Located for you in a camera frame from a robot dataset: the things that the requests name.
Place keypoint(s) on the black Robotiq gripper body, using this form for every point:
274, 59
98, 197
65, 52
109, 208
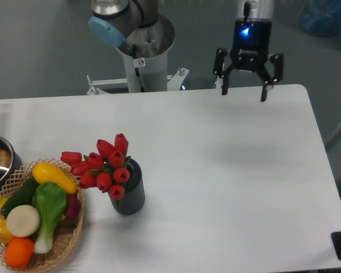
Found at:
250, 45

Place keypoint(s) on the red tulip bouquet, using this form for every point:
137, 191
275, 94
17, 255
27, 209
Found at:
105, 169

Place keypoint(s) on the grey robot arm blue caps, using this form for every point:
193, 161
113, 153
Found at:
113, 22

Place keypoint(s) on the dark grey ribbed vase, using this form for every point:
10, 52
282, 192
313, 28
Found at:
134, 194

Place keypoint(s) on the blue plastic bag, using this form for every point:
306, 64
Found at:
321, 18

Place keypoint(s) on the purple red onion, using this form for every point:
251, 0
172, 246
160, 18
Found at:
73, 207

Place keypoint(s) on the yellow squash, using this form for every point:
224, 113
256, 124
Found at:
44, 172

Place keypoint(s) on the green bok choy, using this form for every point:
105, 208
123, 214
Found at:
49, 200

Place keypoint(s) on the woven wicker basket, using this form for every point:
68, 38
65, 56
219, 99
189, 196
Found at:
66, 234

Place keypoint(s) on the dark green cucumber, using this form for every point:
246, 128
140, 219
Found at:
23, 196

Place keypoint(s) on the round cream bun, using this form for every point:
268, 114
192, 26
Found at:
23, 221

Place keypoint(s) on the orange fruit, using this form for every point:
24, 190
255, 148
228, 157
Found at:
19, 252

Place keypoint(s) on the yellow bell pepper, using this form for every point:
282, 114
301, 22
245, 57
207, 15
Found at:
5, 236

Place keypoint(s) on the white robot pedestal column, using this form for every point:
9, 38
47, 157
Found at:
145, 56

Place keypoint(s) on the white metal base frame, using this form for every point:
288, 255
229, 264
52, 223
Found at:
175, 82

